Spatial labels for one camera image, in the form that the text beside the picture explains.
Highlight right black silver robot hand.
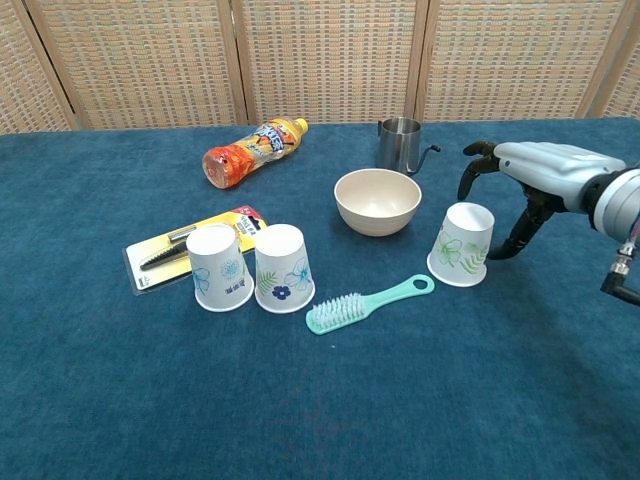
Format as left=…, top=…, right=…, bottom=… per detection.
left=457, top=140, right=627, bottom=261

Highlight white cup green flower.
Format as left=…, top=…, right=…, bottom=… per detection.
left=426, top=201, right=496, bottom=288

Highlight white cup light blue flowers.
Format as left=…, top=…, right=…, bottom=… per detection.
left=185, top=223, right=256, bottom=314

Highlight white cup dark blue flower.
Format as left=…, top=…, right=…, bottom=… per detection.
left=254, top=223, right=317, bottom=315

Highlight steel gooseneck pitcher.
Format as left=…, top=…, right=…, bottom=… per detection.
left=375, top=116, right=442, bottom=177

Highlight beige bowl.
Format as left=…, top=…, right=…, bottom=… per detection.
left=333, top=168, right=423, bottom=238

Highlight mint green brush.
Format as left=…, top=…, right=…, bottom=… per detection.
left=305, top=273, right=436, bottom=336

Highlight orange drink bottle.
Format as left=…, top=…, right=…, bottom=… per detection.
left=202, top=117, right=309, bottom=190

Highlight blue table cloth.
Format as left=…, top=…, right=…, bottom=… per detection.
left=0, top=117, right=640, bottom=480

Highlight yellow razor blister pack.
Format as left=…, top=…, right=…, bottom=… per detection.
left=122, top=203, right=268, bottom=297

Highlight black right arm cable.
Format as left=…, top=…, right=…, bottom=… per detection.
left=599, top=238, right=640, bottom=307

